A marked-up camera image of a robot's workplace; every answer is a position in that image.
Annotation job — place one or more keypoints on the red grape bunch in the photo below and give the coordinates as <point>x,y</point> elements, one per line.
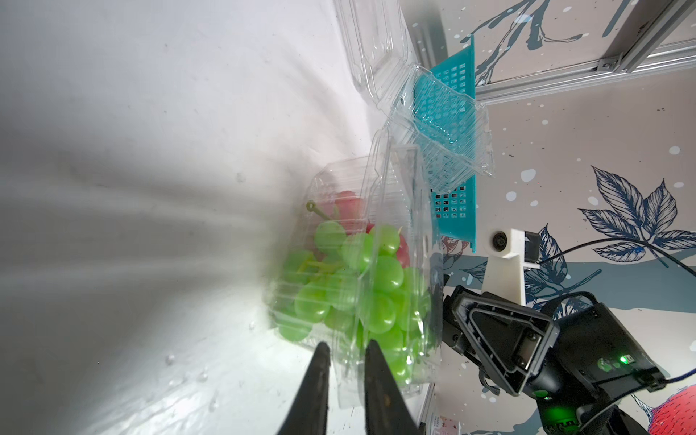
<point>346,207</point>

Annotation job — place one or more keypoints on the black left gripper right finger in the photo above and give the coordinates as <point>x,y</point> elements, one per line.
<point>385,409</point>

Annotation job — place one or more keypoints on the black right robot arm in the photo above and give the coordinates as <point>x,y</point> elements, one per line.
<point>572,356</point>

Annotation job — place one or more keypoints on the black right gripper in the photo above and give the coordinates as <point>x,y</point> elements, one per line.
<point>512,345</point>

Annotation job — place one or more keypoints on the clear clamshell container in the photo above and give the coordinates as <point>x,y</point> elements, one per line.
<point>384,66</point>
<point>391,181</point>

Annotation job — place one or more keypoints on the teal plastic basket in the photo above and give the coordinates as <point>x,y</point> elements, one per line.
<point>446,113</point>

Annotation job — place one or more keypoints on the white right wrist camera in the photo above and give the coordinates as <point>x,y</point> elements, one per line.
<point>511,253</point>

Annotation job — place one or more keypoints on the green grape bunch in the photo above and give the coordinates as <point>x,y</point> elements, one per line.
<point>339,289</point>

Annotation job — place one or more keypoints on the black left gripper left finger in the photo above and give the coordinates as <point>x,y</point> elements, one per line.
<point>308,413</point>

